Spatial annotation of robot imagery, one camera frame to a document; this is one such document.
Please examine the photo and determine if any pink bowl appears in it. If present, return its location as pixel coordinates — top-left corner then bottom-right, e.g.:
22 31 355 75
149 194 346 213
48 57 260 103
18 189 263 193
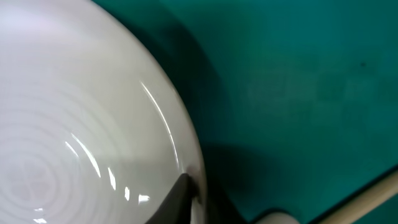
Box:
1 1 207 223

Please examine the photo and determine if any wooden chopstick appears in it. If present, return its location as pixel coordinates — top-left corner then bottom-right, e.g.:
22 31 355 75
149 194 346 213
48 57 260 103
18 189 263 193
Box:
320 171 397 224

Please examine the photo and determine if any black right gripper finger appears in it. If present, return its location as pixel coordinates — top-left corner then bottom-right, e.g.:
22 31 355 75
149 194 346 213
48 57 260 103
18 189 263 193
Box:
146 173 198 224

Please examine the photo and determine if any teal plastic tray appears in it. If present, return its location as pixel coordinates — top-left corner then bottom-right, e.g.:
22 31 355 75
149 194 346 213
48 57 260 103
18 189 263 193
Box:
99 0 397 223

